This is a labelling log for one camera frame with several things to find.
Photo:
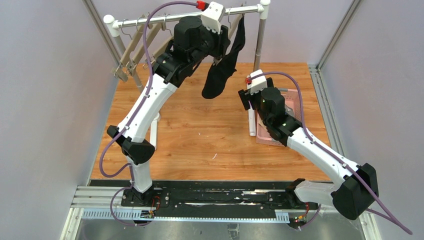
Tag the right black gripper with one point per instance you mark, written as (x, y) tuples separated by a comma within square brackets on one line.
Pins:
[(245, 98)]

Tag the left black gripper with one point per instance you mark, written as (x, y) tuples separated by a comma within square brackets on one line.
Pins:
[(224, 42)]

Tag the beige hanger of black underwear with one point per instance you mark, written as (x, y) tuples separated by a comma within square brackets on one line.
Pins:
[(235, 23)]

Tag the black underwear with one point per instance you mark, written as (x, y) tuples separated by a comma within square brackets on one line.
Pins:
[(219, 73)]

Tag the beige hanger of blue underwear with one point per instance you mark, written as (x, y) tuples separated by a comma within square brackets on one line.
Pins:
[(161, 49)]

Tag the beige hanger of grey underwear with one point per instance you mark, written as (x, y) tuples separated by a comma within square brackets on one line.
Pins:
[(140, 40)]

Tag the grey beige underwear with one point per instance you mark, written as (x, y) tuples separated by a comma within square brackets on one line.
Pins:
[(260, 122)]

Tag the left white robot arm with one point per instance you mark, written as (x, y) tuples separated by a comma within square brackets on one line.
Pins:
[(192, 42)]

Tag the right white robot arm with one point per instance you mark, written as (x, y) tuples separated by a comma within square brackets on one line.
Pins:
[(353, 187)]

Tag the empty beige clip hanger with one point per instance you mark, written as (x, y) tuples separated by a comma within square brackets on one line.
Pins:
[(121, 71)]

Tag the pink plastic basket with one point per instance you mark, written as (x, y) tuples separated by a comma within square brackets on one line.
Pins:
[(292, 107)]

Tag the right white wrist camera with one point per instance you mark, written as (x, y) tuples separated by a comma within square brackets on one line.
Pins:
[(256, 82)]

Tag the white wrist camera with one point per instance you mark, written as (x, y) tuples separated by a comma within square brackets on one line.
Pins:
[(211, 16), (256, 82)]

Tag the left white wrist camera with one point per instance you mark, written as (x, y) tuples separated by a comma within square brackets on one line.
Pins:
[(211, 16)]

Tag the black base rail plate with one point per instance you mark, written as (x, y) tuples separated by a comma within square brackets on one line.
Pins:
[(216, 199)]

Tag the white clothes rack frame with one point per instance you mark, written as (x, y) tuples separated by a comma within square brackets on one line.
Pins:
[(144, 69)]

